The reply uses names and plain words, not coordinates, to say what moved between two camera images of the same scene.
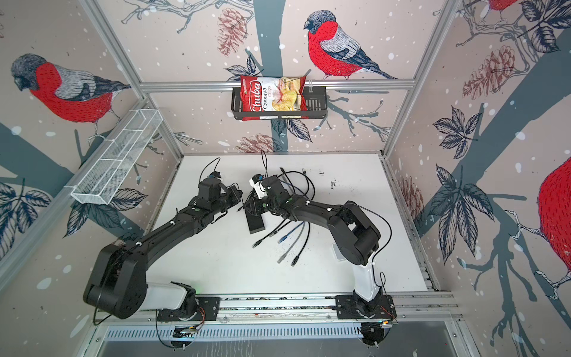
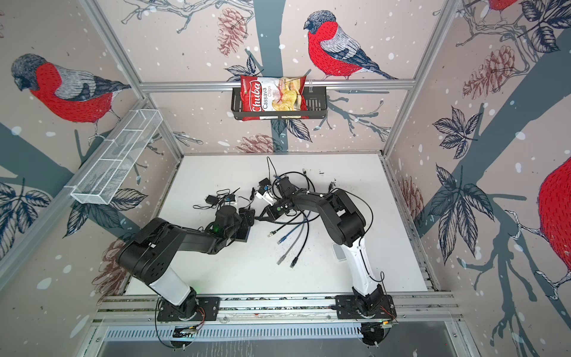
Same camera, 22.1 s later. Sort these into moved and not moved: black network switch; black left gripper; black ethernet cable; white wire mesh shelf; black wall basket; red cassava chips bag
Moved: black network switch; black left gripper; black ethernet cable
Not moved: red cassava chips bag; black wall basket; white wire mesh shelf
